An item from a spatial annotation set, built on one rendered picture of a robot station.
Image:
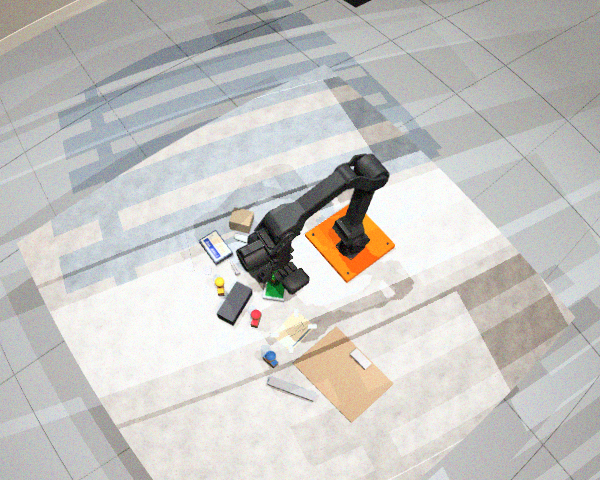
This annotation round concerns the yellow stamp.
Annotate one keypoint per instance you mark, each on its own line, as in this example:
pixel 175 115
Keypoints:
pixel 219 282

